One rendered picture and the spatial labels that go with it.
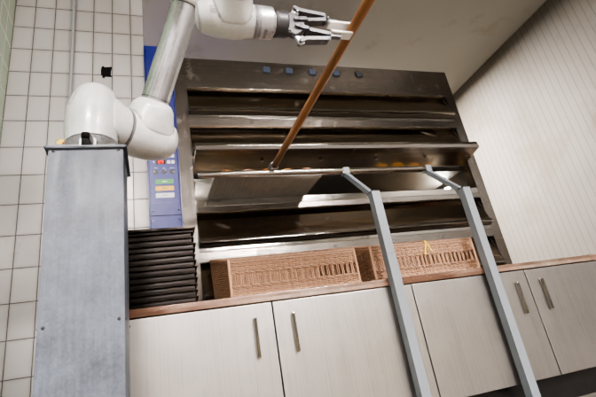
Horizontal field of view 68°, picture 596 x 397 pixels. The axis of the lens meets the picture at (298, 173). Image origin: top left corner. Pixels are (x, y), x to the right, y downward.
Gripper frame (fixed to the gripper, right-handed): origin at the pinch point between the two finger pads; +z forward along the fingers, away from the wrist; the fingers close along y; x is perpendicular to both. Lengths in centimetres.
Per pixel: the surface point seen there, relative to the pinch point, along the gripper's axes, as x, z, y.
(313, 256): -79, 10, 48
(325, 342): -74, 7, 82
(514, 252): -290, 322, 13
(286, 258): -79, -2, 48
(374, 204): -68, 38, 30
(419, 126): -128, 120, -45
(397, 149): -115, 89, -21
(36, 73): -129, -108, -73
